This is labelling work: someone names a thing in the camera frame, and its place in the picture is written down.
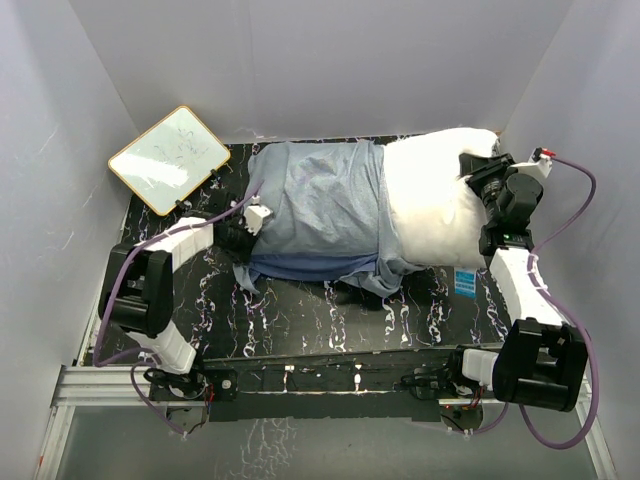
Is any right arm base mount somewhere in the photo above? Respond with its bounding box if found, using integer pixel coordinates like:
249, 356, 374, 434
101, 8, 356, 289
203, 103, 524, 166
394, 366, 509, 439

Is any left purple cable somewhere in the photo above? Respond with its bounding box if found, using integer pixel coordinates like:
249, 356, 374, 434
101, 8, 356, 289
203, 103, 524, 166
92, 179, 265, 436

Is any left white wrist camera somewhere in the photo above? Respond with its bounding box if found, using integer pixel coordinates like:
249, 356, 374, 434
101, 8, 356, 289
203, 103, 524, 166
243, 204, 272, 236

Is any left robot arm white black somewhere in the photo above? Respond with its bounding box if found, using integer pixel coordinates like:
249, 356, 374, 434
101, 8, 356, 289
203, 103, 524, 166
93, 217, 257, 399

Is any white pillow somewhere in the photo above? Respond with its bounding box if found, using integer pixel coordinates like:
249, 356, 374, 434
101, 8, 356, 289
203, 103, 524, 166
383, 127, 498, 269

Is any aluminium frame rail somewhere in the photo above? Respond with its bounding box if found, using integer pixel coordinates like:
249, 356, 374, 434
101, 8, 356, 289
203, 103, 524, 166
34, 132, 619, 480

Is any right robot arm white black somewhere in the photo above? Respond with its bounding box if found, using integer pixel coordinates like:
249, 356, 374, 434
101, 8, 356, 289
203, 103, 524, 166
445, 148, 588, 412

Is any blue fish print pillowcase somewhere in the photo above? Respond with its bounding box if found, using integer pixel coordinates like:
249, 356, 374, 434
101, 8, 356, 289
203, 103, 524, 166
233, 141, 419, 298

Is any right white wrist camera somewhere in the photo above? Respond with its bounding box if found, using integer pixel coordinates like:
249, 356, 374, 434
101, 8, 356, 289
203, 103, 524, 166
513, 147, 555, 183

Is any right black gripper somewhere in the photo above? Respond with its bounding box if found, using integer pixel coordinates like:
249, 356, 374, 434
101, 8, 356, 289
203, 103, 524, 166
460, 154, 520, 225

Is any blue pillow care label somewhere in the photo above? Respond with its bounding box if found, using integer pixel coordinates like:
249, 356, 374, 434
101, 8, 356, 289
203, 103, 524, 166
454, 268, 476, 298

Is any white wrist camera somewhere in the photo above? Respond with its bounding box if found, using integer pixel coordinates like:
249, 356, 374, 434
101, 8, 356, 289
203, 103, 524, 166
513, 147, 555, 183
243, 204, 272, 236

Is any white board orange edge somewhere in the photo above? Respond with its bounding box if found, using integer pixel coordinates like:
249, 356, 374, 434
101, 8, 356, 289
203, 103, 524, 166
108, 105, 231, 216

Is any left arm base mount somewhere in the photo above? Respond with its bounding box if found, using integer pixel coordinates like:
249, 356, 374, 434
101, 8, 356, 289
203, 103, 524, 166
143, 368, 238, 436

